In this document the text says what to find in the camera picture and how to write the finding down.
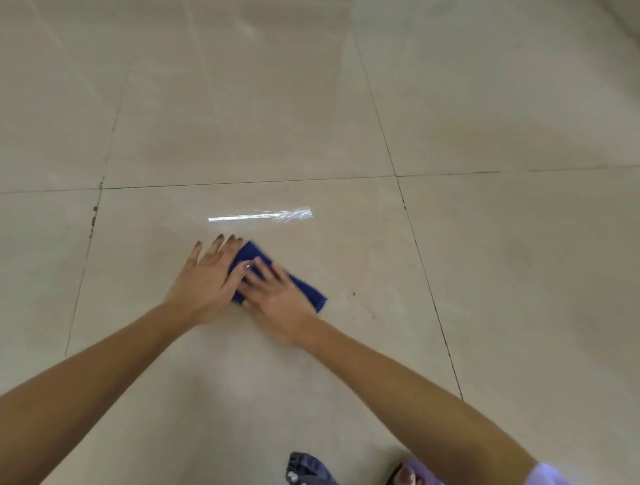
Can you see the person's left forearm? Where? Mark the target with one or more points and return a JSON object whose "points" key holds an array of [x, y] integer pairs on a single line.
{"points": [[85, 384]]}

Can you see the person's right fingers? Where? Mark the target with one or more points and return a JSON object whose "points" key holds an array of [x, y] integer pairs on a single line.
{"points": [[265, 276]]}

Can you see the lilac shirt sleeve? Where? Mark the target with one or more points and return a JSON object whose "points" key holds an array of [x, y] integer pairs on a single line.
{"points": [[555, 475]]}

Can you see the person's right forearm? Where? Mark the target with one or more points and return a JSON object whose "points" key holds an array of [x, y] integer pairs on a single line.
{"points": [[415, 399]]}

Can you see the person's right hand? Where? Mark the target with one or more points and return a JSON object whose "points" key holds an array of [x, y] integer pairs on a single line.
{"points": [[280, 305]]}

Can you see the person's left hand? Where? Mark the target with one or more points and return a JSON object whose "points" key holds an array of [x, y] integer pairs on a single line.
{"points": [[202, 285]]}

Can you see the blue cleaning cloth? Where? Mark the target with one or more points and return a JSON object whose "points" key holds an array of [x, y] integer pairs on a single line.
{"points": [[310, 295]]}

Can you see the person's left little finger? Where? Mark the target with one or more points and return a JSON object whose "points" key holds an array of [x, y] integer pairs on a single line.
{"points": [[197, 254]]}

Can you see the person's left thumb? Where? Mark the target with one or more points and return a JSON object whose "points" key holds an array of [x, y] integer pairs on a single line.
{"points": [[240, 278]]}

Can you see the person's left middle finger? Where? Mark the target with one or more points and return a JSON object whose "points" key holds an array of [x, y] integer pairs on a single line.
{"points": [[227, 249]]}

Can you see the blue denim trouser leg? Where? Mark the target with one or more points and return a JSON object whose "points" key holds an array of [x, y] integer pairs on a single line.
{"points": [[309, 470]]}

